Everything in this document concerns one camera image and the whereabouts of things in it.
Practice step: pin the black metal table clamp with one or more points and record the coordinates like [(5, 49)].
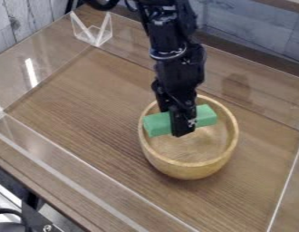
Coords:
[(20, 205)]

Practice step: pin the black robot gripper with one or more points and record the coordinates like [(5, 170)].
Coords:
[(177, 78)]

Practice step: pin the green rectangular block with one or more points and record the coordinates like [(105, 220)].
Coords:
[(157, 123)]

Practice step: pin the clear acrylic tray wall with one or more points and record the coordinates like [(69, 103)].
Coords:
[(100, 203)]

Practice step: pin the clear acrylic corner bracket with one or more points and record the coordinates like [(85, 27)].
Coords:
[(93, 35)]

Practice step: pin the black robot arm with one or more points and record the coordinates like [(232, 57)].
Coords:
[(169, 23)]

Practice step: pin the wooden bowl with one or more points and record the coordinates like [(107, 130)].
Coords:
[(199, 154)]

